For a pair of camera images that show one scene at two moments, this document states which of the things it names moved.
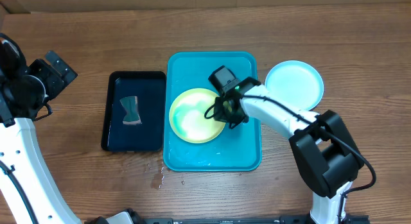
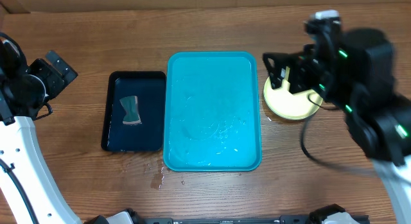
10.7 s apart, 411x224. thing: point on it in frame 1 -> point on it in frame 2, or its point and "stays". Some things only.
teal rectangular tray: x=236 y=149 stays
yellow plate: x=187 y=116 -> x=287 y=106
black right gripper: x=223 y=117 -> x=294 y=60
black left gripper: x=56 y=79 stays
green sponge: x=131 y=105 stays
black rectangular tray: x=148 y=136 stays
